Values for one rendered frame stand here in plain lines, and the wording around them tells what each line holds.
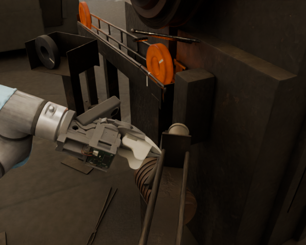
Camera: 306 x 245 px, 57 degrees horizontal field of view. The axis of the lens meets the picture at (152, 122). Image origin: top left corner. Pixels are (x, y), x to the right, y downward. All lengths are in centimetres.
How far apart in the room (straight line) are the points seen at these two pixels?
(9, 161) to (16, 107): 12
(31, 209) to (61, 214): 16
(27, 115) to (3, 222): 106
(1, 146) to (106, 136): 21
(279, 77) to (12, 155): 60
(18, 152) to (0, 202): 104
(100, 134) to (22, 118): 15
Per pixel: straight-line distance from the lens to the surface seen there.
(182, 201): 59
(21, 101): 59
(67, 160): 178
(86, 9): 198
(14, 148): 65
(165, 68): 99
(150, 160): 92
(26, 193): 167
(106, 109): 62
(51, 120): 57
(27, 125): 59
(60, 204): 156
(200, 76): 83
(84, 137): 58
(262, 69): 73
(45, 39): 141
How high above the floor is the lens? 114
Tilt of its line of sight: 34 degrees down
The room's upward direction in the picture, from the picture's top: straight up
